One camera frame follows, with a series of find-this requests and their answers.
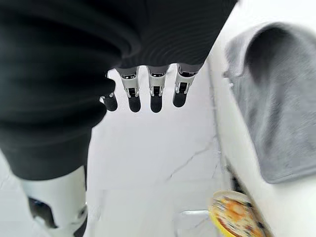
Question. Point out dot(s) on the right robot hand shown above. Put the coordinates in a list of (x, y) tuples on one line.
[(74, 49)]

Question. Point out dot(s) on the white sink basin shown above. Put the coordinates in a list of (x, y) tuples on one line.
[(247, 138)]

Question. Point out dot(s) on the grey cloth towel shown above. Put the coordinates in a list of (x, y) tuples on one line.
[(276, 103)]

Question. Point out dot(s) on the yellow rimmed patterned plate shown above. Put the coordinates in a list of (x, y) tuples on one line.
[(237, 214)]

